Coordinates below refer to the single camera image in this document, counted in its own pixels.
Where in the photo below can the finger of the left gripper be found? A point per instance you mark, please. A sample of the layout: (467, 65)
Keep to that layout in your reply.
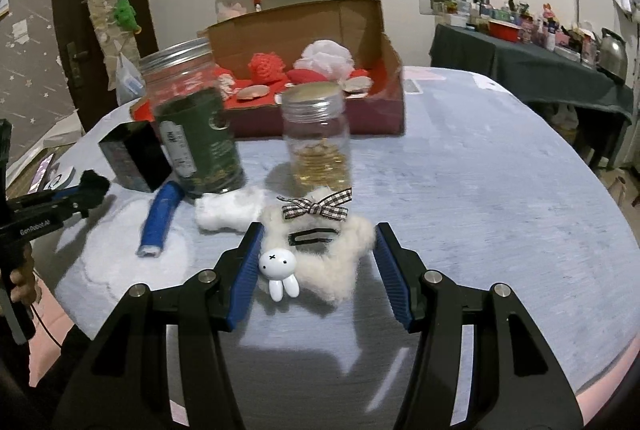
(58, 211)
(69, 197)

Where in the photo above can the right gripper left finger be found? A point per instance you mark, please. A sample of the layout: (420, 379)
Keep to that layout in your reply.
(122, 381)

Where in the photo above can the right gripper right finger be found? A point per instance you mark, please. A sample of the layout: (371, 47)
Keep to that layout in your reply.
(482, 362)

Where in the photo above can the black pom-pom ball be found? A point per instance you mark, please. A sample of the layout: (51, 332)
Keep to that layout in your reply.
(92, 189)

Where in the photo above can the blue cloth tube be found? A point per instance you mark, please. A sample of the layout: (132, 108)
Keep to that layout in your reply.
(157, 223)

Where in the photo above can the white fluffy star hair clip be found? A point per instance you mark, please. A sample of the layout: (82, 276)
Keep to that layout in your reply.
(313, 243)

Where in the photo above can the beige soft pad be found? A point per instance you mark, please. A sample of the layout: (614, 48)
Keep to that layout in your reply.
(253, 92)

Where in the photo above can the red plush mitten toy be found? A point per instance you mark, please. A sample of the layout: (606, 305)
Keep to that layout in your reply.
(302, 76)

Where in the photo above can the person's left hand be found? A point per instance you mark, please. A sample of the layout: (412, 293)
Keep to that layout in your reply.
(25, 290)

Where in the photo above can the dark patterned square box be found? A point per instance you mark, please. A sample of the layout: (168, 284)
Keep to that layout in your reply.
(135, 154)

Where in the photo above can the white plastic bag on door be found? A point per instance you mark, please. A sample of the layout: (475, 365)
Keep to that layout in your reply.
(129, 82)

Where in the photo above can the tea jar with metal lid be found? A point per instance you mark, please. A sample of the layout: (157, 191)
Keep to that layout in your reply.
(188, 109)

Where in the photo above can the white fluffy plush piece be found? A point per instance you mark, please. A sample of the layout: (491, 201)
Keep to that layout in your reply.
(234, 210)

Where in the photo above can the green plush on door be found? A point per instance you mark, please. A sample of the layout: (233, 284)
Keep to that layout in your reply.
(125, 16)

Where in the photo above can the dark wooden door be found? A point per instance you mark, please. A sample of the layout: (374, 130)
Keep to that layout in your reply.
(90, 41)

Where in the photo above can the cream knitted plush in box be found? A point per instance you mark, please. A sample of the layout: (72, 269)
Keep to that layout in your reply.
(226, 84)

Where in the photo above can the red knitted ball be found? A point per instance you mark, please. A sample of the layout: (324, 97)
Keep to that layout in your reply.
(266, 68)

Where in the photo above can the small jar of gold capsules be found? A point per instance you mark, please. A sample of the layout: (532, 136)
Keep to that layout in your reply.
(316, 131)

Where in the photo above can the dark green clothed side table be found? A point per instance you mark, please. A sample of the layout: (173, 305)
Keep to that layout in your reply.
(531, 73)

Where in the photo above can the white mesh bath pouf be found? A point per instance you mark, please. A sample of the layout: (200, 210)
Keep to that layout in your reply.
(328, 58)

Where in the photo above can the red cardboard box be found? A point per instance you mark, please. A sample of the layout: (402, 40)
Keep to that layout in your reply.
(284, 49)

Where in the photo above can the red bowl on side table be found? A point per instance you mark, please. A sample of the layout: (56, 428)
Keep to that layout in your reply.
(504, 30)

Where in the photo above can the metal kettle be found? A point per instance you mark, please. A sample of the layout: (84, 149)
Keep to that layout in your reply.
(612, 59)

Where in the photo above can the pink plush on wall left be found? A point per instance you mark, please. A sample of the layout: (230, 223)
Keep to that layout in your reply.
(227, 11)

